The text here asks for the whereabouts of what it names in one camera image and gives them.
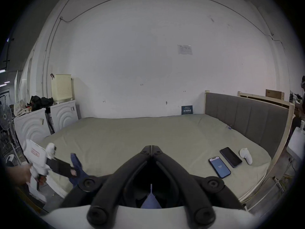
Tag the dark blue card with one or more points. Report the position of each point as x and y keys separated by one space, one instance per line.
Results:
x=187 y=110

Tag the white table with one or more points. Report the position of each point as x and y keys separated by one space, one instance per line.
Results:
x=296 y=142

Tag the white washing machine with basket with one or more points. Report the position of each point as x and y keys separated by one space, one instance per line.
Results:
x=64 y=116

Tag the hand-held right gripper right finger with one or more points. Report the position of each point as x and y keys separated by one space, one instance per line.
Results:
x=197 y=194

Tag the brown carton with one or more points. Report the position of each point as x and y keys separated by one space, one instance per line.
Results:
x=274 y=94

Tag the grey padded headboard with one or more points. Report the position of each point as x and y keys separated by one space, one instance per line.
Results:
x=247 y=120

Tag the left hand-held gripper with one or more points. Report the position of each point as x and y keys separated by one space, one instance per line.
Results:
x=38 y=158

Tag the white washing machine with bags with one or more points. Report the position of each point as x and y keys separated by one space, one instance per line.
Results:
x=31 y=127

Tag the white hand controller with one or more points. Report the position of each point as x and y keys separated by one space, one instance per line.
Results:
x=246 y=155

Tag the paper sheet on wall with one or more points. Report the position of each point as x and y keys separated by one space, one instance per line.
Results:
x=185 y=49

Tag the standing fan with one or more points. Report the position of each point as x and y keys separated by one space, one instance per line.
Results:
x=6 y=118

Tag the person's left hand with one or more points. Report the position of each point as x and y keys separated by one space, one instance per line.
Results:
x=19 y=175

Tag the phone with dark screen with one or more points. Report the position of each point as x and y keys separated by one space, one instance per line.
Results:
x=230 y=157

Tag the bed with pale green sheet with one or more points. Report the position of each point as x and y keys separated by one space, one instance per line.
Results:
x=143 y=132

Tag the phone with lit blue screen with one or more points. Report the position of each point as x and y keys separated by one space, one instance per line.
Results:
x=219 y=167

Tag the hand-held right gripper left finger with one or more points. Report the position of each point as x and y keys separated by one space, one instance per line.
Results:
x=104 y=194

